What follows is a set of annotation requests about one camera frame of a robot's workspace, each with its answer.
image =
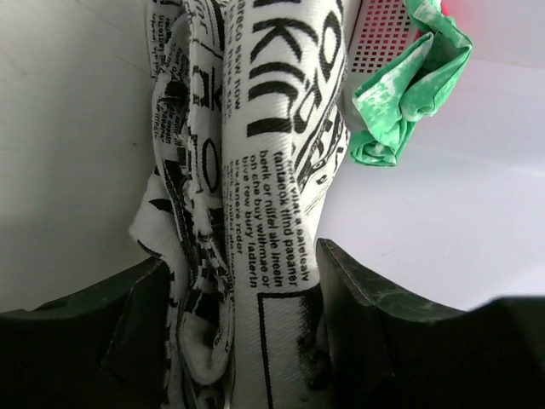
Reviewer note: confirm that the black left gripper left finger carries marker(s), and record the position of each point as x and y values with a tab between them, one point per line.
101	347

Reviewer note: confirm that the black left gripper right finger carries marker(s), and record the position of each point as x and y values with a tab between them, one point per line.
391	348

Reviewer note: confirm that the green white tie-dye trousers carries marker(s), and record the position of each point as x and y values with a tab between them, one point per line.
406	58

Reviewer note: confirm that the newspaper print trousers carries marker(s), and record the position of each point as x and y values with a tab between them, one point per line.
247	139

